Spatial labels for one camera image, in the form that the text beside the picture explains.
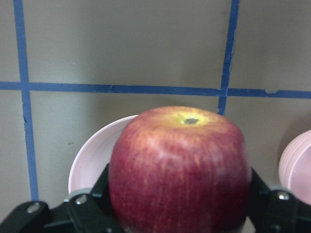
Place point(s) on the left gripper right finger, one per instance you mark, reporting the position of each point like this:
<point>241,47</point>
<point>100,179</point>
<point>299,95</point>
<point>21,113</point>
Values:
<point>276,210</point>

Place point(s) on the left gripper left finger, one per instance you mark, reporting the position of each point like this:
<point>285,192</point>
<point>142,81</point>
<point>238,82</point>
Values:
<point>83,213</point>

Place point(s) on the pink bowl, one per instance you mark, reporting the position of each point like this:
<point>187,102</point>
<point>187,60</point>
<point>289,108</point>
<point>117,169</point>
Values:
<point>294,168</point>

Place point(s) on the red apple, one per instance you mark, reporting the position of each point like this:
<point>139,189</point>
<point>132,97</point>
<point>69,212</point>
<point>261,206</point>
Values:
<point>180,170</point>

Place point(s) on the pink plate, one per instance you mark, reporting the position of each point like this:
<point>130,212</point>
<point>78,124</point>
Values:
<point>94,155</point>

